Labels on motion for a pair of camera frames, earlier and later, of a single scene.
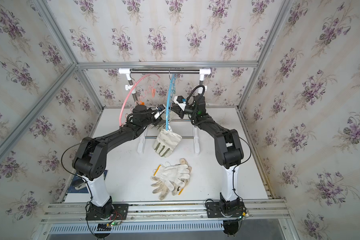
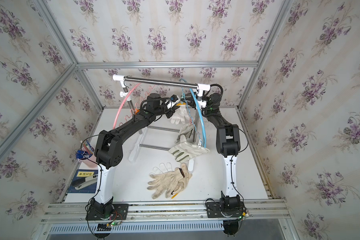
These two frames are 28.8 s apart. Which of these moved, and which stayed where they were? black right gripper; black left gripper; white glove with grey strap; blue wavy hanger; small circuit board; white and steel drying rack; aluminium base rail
Moved: black left gripper; white and steel drying rack; blue wavy hanger; black right gripper; white glove with grey strap
Stayed: small circuit board; aluminium base rail
